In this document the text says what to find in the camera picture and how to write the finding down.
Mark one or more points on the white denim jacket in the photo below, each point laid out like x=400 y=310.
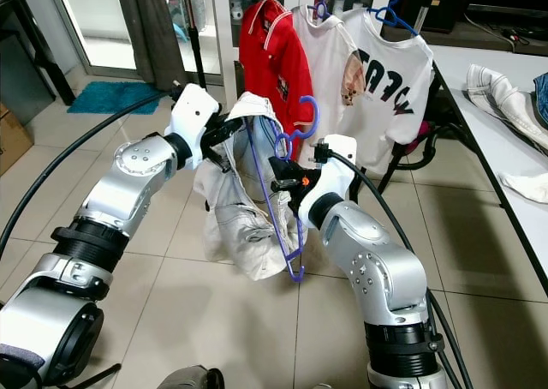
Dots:
x=240 y=226

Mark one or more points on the blue denim jacket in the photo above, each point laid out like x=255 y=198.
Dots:
x=541 y=98

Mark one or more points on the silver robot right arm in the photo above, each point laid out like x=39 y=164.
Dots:
x=372 y=252

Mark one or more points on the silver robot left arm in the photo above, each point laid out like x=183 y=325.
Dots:
x=137 y=175

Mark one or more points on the blue plastic hanger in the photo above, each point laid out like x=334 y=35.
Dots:
x=390 y=14

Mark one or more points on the red polo shirt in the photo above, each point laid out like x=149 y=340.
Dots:
x=274 y=63

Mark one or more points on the teal floor mat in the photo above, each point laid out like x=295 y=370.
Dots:
x=111 y=98

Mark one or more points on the grey curtain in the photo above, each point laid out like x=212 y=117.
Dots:
x=150 y=38

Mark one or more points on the black office chair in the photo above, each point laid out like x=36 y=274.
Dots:
x=415 y=153

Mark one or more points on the white picture t-shirt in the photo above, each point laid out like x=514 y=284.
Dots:
x=330 y=55

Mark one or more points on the white black-lettered t-shirt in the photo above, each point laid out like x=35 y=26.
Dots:
x=398 y=72

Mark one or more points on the glass sliding door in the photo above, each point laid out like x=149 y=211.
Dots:
x=94 y=20

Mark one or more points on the cardboard box printed C/NO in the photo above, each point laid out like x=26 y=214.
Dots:
x=13 y=145

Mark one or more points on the grey metal cabinet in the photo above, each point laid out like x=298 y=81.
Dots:
x=21 y=76

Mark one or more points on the grey robot left foot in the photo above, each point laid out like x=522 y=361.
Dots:
x=188 y=379

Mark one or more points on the white denim garment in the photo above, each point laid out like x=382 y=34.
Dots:
x=501 y=98

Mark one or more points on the white cloth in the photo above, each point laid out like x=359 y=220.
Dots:
x=527 y=188

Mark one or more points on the black low sideboard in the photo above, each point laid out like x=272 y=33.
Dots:
x=488 y=16

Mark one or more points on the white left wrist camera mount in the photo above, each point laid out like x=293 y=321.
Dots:
x=193 y=119

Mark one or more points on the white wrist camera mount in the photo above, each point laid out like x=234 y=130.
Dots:
x=334 y=175
x=193 y=119

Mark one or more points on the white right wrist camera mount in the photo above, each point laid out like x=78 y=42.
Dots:
x=334 y=175

